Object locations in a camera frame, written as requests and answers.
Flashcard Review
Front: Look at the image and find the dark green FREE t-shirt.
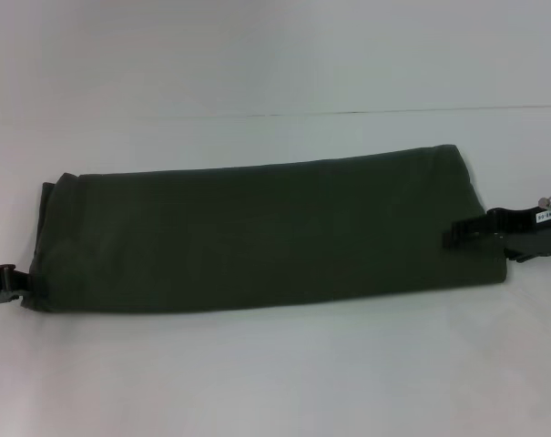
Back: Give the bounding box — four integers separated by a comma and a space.
19, 144, 514, 316

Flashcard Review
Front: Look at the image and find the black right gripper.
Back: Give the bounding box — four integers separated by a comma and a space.
440, 206, 551, 265

